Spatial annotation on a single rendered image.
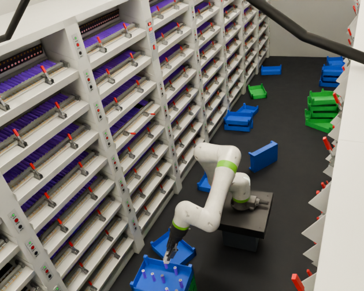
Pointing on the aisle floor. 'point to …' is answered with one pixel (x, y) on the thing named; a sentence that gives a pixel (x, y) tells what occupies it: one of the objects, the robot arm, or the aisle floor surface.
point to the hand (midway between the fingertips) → (167, 257)
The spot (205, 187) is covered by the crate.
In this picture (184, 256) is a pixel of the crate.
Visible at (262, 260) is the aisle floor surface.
